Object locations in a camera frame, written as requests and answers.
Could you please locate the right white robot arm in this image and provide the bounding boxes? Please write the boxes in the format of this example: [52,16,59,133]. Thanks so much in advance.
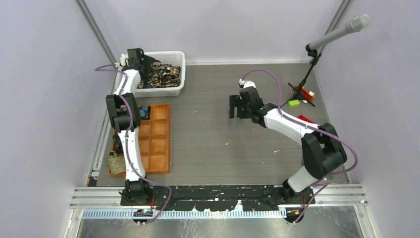
[229,79,347,204]

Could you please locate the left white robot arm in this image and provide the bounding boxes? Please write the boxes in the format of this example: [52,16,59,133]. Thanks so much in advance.
[105,48,154,206]

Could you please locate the floral ties in basket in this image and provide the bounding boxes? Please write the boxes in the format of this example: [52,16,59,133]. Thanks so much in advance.
[137,64,181,89]

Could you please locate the white plastic basket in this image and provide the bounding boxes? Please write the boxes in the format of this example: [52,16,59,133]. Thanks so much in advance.
[133,51,186,98]

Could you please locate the green toy block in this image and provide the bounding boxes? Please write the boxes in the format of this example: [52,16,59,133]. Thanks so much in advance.
[287,100,300,108]

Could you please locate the red toy bus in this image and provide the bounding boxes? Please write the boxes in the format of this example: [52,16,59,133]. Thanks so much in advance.
[298,115,315,124]

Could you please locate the blue floral rolled tie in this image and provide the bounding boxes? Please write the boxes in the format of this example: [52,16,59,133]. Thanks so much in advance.
[138,106,151,120]

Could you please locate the red toy piece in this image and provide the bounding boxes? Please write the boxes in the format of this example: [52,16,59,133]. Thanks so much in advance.
[294,86,314,103]

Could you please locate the orange wooden compartment tray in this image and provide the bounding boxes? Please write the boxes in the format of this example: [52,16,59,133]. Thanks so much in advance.
[108,104,171,178]

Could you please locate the black microphone tripod stand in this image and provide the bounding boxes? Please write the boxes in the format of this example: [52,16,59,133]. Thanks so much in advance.
[280,44,322,108]

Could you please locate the olive patterned rolled tie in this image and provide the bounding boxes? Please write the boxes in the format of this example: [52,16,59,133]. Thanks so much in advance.
[107,155,126,175]

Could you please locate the grey microphone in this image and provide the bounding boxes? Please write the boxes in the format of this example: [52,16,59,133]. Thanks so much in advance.
[306,14,370,52]

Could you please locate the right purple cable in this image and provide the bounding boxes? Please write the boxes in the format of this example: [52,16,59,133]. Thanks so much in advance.
[241,69,359,224]

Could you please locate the purple cable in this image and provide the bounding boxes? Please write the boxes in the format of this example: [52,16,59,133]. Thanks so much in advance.
[241,69,359,224]
[95,64,172,226]

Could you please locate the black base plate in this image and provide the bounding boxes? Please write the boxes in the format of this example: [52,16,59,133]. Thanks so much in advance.
[119,185,313,212]

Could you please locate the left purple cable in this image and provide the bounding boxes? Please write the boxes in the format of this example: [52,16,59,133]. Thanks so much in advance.
[95,64,172,226]

